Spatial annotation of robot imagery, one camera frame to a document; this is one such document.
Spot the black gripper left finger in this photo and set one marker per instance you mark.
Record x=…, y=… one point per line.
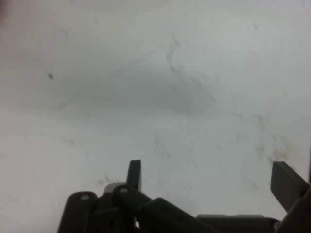
x=116, y=206

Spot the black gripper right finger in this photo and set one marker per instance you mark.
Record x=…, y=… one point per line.
x=289, y=187

